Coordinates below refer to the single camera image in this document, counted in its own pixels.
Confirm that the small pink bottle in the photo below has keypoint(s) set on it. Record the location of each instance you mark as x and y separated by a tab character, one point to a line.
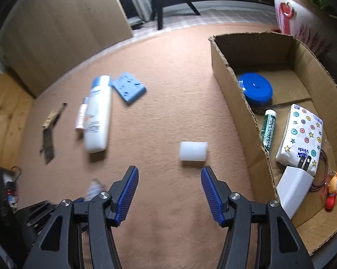
80	119

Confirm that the black gel pen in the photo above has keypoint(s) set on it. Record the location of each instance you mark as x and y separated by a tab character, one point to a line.
58	114

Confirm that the pine wood headboard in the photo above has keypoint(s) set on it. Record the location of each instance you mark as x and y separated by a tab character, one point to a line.
15	106

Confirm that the cardboard box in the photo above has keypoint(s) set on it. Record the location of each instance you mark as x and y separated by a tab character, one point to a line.
297	77

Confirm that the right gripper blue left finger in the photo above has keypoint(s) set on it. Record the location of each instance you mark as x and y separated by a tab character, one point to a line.
122	199

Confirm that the white sunscreen bottle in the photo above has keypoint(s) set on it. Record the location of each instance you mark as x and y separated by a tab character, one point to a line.
97	115

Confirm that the black charger with cable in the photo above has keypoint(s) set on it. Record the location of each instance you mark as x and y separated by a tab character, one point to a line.
10	178

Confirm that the large plywood board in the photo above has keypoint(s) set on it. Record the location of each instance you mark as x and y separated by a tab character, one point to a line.
41	40

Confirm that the patterned lighter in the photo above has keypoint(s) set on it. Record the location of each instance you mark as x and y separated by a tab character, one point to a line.
95	188

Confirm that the wooden clothespin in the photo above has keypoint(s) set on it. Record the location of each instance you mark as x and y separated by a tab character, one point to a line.
50	118

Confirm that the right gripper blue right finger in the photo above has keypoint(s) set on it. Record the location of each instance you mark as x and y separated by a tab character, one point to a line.
216	195

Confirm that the dragon keychain figurine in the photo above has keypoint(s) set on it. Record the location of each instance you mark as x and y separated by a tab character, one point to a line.
332	193

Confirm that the white cylinder cap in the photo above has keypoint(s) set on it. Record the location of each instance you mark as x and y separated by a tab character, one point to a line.
193	151

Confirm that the green lip balm stick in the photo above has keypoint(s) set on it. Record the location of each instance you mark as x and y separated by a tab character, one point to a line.
268	128

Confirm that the white red flower pot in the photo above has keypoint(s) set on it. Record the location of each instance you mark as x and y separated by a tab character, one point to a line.
306	22

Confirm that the patterned tissue pack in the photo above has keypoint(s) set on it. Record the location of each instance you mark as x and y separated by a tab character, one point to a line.
302	138

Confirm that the white power adapter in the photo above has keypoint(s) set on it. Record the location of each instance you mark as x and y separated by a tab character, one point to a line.
294	185

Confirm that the blue round tape measure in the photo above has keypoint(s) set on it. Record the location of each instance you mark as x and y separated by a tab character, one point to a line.
257	90

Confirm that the blue patterned card box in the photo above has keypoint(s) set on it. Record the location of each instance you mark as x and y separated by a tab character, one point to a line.
128	87

